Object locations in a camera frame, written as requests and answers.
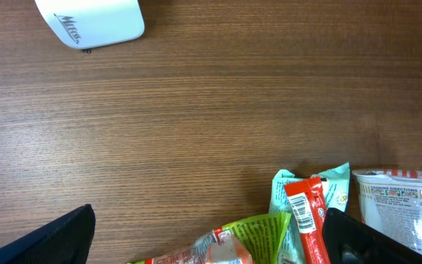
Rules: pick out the small red white box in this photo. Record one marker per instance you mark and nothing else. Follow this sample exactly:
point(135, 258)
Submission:
point(228, 251)

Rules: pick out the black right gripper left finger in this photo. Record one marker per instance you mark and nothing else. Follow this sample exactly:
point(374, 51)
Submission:
point(65, 240)

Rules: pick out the light blue candy packet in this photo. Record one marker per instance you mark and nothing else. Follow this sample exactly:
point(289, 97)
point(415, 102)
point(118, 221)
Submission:
point(335, 183)

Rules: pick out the cup noodles container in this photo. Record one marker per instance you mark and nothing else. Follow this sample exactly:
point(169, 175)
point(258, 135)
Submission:
point(391, 203)

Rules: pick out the red stick packet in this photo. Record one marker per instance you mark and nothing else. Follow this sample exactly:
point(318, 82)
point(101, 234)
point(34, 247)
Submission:
point(308, 205)

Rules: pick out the white barcode scanner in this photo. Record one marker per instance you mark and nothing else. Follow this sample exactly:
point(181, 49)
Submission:
point(83, 24)

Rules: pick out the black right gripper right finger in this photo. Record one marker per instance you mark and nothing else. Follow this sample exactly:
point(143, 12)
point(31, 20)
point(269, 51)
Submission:
point(349, 241)

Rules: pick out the green snack bag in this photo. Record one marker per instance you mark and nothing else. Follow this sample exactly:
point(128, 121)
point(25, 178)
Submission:
point(261, 235)

